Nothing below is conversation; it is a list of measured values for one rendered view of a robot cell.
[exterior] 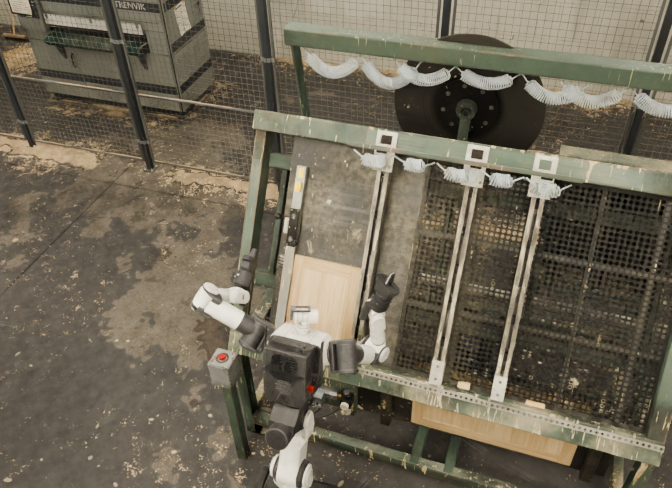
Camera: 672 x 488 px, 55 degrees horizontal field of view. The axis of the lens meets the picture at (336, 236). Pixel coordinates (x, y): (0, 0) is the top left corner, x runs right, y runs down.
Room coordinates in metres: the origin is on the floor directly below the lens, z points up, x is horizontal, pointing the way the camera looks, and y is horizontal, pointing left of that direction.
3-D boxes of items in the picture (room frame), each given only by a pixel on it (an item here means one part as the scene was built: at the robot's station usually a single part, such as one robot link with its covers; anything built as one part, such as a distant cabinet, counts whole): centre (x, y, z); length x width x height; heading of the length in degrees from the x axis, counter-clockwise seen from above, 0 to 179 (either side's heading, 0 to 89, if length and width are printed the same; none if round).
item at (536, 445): (2.02, -0.83, 0.53); 0.90 x 0.02 x 0.55; 69
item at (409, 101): (3.01, -0.71, 1.85); 0.80 x 0.06 x 0.80; 69
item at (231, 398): (2.15, 0.61, 0.38); 0.06 x 0.06 x 0.75; 69
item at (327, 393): (2.06, 0.18, 0.69); 0.50 x 0.14 x 0.24; 69
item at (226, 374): (2.15, 0.61, 0.84); 0.12 x 0.12 x 0.18; 69
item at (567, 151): (2.51, -1.44, 1.38); 0.70 x 0.15 x 0.85; 69
